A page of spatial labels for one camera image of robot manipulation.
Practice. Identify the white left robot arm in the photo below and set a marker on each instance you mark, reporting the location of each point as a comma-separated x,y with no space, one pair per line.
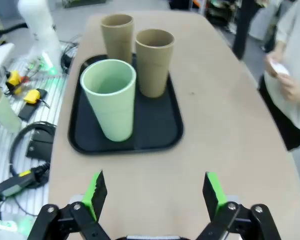
39,22

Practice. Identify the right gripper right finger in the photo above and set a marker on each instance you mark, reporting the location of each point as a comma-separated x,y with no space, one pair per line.
213,195

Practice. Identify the black flat base plate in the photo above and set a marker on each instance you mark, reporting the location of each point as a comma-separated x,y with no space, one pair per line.
27,112

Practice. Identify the pale green tall cup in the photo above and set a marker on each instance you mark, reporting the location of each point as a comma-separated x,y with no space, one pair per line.
112,112
4,115

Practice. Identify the bystander in black trousers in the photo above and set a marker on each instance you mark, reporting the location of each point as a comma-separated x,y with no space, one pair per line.
243,30

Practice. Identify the yellow dome push button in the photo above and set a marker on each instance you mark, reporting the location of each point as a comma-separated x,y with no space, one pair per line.
32,96

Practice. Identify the person's left hand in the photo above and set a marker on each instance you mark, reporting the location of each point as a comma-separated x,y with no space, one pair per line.
293,88

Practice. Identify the person's right hand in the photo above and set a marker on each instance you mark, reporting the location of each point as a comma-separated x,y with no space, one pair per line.
270,67

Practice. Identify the black plastic tray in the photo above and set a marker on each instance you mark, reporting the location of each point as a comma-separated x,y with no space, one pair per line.
154,120

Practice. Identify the tan tall cup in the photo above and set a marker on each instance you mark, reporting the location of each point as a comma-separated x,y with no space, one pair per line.
117,42
153,72

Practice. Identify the black handheld enabling controller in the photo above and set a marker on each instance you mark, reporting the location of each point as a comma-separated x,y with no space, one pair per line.
14,186

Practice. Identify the yellow box red stop button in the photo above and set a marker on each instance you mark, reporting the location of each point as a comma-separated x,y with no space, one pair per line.
13,80

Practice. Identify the person's right forearm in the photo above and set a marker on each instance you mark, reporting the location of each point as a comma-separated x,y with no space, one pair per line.
280,48

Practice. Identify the person in grey sweater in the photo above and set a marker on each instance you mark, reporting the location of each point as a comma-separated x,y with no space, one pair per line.
295,45

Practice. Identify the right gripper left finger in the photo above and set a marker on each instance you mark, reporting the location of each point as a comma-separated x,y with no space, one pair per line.
93,195

